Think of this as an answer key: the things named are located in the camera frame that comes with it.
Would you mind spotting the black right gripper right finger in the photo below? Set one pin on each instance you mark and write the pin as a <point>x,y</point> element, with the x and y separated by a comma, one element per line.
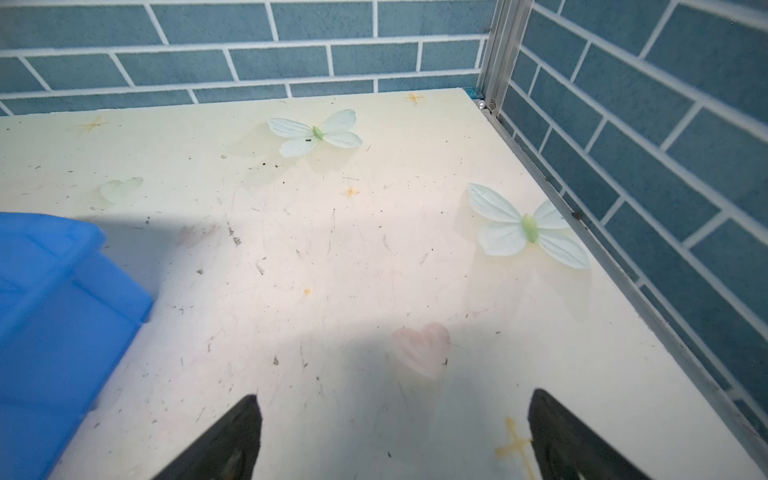
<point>566,448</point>

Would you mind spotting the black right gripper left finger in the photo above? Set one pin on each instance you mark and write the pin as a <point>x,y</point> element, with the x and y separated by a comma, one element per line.
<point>229,449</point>

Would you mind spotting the aluminium corner frame post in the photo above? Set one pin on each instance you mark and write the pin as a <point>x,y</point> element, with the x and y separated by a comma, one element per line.
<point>501,50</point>

